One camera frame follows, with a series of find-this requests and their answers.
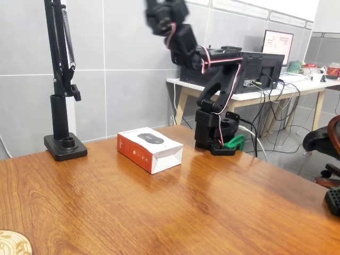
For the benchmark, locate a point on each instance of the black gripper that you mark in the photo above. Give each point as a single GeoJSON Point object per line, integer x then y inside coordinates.
{"type": "Point", "coordinates": [153, 11]}

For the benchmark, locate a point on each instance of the orange white mouse box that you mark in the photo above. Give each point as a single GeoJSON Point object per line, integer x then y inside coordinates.
{"type": "Point", "coordinates": [154, 156]}

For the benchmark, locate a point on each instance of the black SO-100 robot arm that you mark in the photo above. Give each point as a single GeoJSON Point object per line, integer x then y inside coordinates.
{"type": "Point", "coordinates": [204, 125]}

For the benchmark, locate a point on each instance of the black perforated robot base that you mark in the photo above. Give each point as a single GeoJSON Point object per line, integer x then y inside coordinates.
{"type": "Point", "coordinates": [333, 199]}

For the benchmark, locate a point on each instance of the white table wooden legs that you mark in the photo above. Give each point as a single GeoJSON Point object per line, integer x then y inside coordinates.
{"type": "Point", "coordinates": [183, 85]}

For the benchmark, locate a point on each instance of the black computer case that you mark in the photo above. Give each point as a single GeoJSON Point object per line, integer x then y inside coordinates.
{"type": "Point", "coordinates": [255, 69]}

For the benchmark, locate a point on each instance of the computer monitor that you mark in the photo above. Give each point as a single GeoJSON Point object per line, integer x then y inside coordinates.
{"type": "Point", "coordinates": [279, 45]}

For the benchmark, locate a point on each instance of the green bag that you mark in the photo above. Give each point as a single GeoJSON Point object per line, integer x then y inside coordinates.
{"type": "Point", "coordinates": [295, 67]}

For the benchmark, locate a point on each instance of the green table clamp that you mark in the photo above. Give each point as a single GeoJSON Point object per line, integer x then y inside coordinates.
{"type": "Point", "coordinates": [236, 142]}

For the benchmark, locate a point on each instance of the black boom stand base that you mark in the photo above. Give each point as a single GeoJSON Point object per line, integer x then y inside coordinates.
{"type": "Point", "coordinates": [58, 125]}

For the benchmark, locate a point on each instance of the white cup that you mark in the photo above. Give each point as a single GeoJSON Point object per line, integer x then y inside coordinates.
{"type": "Point", "coordinates": [317, 78]}

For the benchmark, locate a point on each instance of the red tin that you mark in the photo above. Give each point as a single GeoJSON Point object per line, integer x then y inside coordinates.
{"type": "Point", "coordinates": [333, 71]}

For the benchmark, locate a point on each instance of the black office chair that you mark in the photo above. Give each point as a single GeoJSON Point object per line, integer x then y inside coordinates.
{"type": "Point", "coordinates": [318, 140]}

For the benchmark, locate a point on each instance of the round wooden coaster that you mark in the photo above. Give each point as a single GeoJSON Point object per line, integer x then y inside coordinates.
{"type": "Point", "coordinates": [13, 244]}

